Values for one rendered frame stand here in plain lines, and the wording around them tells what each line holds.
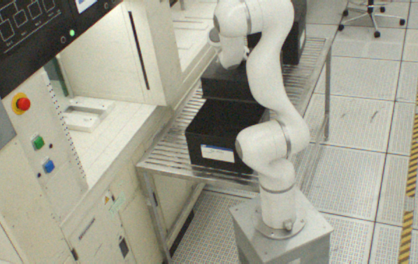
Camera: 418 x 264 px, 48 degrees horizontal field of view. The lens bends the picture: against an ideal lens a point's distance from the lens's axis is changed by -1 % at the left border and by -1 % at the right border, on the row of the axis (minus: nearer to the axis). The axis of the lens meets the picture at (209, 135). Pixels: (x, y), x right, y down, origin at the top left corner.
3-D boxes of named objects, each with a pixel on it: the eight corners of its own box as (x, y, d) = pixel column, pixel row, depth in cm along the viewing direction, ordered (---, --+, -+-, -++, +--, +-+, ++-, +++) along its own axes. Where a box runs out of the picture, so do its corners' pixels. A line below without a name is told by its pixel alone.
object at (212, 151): (189, 164, 200) (182, 132, 190) (214, 126, 220) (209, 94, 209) (251, 175, 190) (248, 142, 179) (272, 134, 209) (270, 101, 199)
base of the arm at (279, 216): (316, 225, 165) (316, 188, 154) (268, 247, 161) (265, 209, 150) (288, 193, 180) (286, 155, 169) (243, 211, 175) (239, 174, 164)
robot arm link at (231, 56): (256, 28, 150) (243, 68, 179) (239, -14, 155) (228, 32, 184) (230, 35, 149) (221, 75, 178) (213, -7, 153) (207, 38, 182)
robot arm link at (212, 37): (242, 52, 181) (233, 31, 184) (231, 41, 169) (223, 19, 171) (222, 61, 183) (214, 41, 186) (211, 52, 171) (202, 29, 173)
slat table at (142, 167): (277, 303, 228) (270, 190, 182) (166, 273, 250) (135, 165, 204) (328, 139, 320) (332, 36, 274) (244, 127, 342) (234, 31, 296)
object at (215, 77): (268, 105, 193) (265, 77, 185) (200, 98, 204) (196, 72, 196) (284, 68, 214) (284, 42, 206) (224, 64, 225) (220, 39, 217)
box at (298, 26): (298, 65, 253) (298, 21, 238) (247, 63, 262) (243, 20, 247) (307, 40, 274) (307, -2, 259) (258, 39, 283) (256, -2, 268)
